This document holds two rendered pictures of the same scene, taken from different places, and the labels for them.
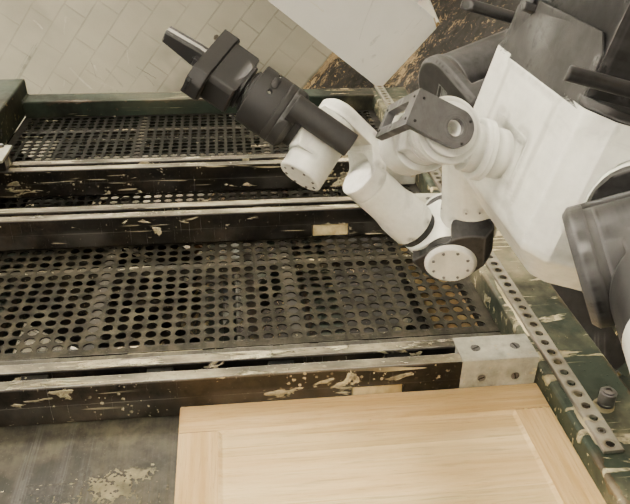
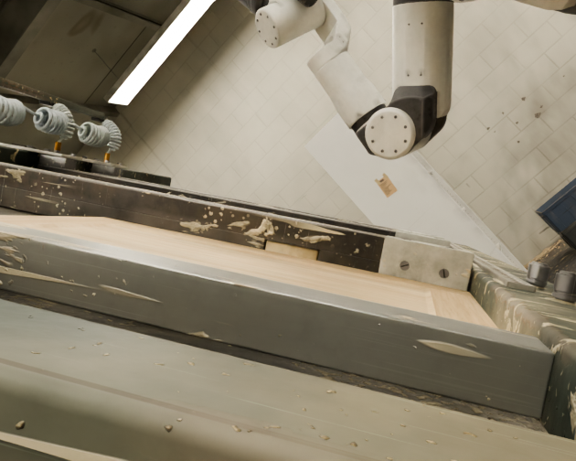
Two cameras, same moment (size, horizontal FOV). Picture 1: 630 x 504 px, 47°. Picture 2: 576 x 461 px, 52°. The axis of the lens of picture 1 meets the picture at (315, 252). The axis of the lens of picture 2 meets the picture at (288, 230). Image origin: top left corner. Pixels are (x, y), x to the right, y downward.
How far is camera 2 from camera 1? 0.77 m
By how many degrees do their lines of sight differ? 33
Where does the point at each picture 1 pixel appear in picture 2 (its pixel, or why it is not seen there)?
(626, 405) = not seen: hidden behind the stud
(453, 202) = (398, 65)
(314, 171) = (276, 14)
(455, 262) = (393, 129)
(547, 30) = not seen: outside the picture
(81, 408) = (25, 195)
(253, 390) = (171, 216)
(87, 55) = not seen: hidden behind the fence
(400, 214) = (351, 85)
